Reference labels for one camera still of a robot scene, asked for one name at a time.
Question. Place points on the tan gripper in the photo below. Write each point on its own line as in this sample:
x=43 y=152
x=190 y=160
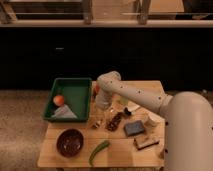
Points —
x=107 y=114

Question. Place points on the silver fork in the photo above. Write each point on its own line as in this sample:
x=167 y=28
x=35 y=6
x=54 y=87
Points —
x=97 y=124

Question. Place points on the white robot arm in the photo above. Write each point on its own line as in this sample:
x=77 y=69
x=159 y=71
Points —
x=188 y=121

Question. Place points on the orange bowl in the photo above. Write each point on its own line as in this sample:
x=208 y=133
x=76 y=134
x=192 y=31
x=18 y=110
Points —
x=96 y=90

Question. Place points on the dark purple bowl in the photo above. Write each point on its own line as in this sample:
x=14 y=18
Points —
x=69 y=143

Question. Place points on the wooden table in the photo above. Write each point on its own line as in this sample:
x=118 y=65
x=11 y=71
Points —
x=120 y=153

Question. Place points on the green chili pepper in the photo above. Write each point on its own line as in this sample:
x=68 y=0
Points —
x=99 y=147

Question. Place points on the blue sponge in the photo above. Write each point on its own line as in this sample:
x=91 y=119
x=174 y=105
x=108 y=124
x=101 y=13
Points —
x=134 y=128

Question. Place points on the green plastic tray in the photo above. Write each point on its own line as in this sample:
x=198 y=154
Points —
x=77 y=94

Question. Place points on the brown scrub sponge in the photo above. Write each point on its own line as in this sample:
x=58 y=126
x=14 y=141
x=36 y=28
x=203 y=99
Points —
x=142 y=142

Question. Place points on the grey folded cloth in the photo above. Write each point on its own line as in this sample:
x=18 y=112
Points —
x=64 y=112

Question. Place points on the white cup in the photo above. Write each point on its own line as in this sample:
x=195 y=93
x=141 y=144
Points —
x=152 y=120

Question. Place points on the red apple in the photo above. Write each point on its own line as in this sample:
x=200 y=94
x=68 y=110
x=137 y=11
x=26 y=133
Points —
x=59 y=100

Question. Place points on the white handled brush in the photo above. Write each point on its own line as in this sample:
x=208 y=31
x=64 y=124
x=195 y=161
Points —
x=129 y=110

